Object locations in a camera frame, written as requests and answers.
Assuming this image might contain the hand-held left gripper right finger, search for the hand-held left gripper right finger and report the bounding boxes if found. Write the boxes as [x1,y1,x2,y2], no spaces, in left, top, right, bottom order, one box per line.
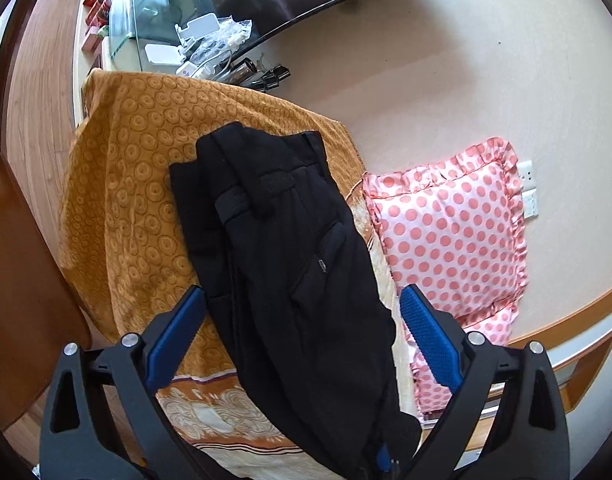
[398,284,573,480]

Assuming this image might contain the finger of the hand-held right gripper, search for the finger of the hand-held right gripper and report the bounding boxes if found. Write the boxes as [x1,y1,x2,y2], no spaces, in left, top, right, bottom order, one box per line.
[374,441,403,480]

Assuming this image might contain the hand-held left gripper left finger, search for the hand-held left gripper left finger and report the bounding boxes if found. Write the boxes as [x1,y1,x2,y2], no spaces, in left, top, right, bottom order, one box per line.
[39,284,207,480]

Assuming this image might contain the black pants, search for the black pants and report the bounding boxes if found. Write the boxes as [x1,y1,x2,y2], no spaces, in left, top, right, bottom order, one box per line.
[168,121,423,480]

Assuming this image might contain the pink polka dot pillow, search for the pink polka dot pillow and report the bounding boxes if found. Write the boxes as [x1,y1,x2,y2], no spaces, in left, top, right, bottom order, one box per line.
[407,302,521,422]
[360,136,533,322]

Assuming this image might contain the orange and cream patterned bedsheet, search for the orange and cream patterned bedsheet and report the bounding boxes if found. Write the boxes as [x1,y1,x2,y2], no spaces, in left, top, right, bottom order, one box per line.
[59,68,439,480]

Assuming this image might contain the black binder clips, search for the black binder clips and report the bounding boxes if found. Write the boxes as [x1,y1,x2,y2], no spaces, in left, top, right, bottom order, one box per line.
[248,62,292,92]

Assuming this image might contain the metallic cylinder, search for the metallic cylinder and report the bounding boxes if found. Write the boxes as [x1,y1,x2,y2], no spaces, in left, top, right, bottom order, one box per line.
[221,57,259,86]

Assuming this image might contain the white flat device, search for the white flat device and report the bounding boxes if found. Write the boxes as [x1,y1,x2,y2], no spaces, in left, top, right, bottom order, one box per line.
[143,42,184,67]

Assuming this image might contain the clear plastic bag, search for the clear plastic bag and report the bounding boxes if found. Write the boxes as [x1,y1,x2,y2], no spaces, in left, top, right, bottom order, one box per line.
[183,16,253,63]

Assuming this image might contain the white phone stand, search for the white phone stand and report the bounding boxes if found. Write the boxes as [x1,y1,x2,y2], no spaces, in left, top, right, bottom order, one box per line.
[177,12,222,43]

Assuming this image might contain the pink box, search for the pink box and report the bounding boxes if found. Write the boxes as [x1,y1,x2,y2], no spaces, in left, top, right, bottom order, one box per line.
[81,25,109,53]

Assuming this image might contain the glass tank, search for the glass tank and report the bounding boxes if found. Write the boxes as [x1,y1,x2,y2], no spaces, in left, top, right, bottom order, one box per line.
[108,0,267,57]

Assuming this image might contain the wooden wall trim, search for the wooden wall trim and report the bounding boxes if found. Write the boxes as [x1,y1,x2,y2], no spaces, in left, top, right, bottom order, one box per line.
[506,277,612,348]

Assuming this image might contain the wooden door frame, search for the wooden door frame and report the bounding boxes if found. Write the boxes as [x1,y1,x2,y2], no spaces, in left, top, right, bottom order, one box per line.
[466,327,612,453]

